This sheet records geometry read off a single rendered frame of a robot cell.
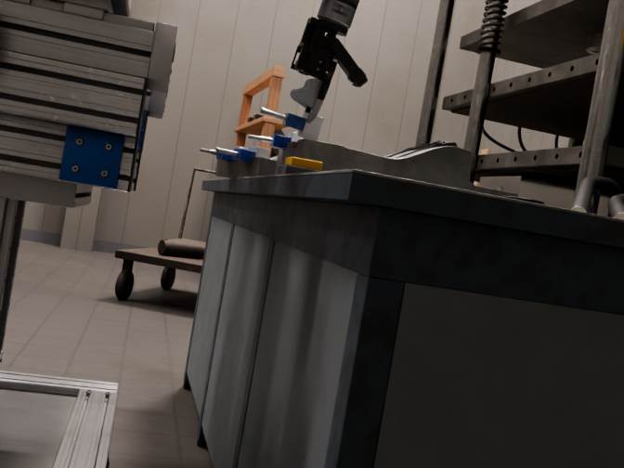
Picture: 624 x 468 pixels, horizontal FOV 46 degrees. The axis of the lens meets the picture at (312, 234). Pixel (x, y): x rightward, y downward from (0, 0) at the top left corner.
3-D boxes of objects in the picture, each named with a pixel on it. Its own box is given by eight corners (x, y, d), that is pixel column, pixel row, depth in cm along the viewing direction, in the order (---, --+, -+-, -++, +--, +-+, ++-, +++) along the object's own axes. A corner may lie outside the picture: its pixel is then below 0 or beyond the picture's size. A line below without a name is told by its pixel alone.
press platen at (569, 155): (600, 162, 187) (603, 143, 187) (430, 171, 294) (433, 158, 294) (827, 210, 205) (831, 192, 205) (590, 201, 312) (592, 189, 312)
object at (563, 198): (511, 232, 223) (521, 175, 222) (471, 227, 249) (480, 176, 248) (650, 256, 235) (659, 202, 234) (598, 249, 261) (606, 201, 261)
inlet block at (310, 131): (258, 123, 154) (266, 98, 154) (255, 122, 159) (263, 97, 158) (316, 142, 157) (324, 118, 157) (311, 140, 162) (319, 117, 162)
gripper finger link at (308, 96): (287, 115, 155) (299, 74, 156) (313, 124, 156) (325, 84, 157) (291, 112, 152) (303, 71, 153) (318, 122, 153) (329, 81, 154)
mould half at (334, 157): (296, 181, 151) (307, 116, 151) (273, 181, 176) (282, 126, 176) (513, 220, 163) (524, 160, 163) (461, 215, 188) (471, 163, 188)
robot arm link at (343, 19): (350, 13, 160) (360, 9, 152) (344, 32, 160) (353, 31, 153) (318, 0, 158) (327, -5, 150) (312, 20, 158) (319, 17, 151)
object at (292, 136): (248, 147, 165) (252, 123, 165) (244, 148, 170) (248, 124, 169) (304, 158, 168) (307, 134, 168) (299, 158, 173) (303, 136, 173)
